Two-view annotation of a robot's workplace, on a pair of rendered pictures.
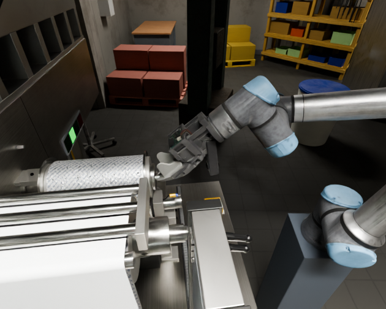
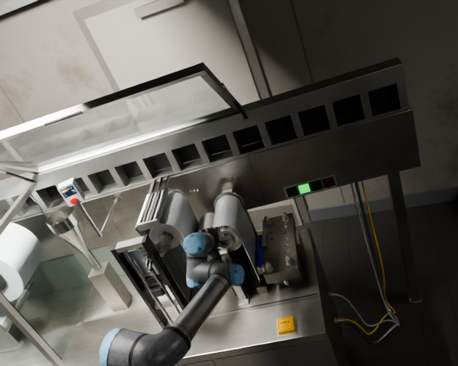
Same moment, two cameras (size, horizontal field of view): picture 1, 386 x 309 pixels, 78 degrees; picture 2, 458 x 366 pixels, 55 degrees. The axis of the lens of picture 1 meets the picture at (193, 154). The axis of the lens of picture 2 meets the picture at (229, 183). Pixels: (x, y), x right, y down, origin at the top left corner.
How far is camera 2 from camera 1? 1.85 m
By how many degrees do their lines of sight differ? 87
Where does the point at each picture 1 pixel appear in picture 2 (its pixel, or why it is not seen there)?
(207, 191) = (308, 321)
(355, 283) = not seen: outside the picture
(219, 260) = (126, 243)
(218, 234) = (132, 242)
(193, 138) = not seen: hidden behind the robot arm
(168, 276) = (228, 301)
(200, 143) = not seen: hidden behind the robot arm
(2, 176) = (216, 185)
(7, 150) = (224, 177)
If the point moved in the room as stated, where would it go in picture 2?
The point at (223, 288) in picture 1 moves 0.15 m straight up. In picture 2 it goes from (119, 245) to (102, 218)
